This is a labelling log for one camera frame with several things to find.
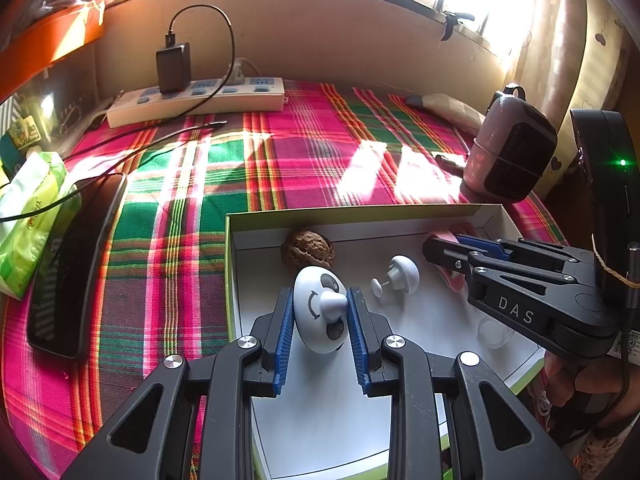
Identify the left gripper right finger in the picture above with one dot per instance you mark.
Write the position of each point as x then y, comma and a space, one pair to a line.
491, 434

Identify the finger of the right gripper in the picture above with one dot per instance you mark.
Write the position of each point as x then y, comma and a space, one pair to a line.
476, 259
527, 251

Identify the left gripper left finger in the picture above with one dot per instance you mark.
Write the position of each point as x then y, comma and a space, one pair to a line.
151, 435

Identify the pink curved case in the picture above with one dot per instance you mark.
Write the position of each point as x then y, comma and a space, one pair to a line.
449, 267

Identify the small white mushroom hook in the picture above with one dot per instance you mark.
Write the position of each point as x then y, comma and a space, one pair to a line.
402, 274

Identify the white round penguin gadget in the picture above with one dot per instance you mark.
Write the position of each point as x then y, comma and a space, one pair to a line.
320, 306

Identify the brown walnut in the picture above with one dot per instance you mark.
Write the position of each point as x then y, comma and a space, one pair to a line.
307, 248

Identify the person's right hand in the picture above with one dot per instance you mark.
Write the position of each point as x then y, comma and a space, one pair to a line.
602, 377

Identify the small pink black heater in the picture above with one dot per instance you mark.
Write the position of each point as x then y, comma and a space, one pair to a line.
511, 150

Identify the black smartphone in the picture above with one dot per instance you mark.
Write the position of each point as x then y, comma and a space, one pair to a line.
60, 309

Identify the green white cardboard box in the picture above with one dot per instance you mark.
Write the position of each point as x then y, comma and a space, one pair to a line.
326, 422

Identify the heart pattern curtain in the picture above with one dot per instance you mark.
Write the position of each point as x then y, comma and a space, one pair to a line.
570, 54

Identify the green tissue pack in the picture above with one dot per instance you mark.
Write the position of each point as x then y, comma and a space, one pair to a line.
40, 182

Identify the white power strip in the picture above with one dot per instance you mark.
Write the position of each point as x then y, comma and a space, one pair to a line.
255, 94

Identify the black charger adapter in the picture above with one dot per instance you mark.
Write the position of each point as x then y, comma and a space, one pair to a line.
173, 68

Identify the orange tray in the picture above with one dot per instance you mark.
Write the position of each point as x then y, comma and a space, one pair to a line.
44, 43

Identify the beige brush handle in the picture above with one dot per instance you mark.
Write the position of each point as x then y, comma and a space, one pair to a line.
459, 114

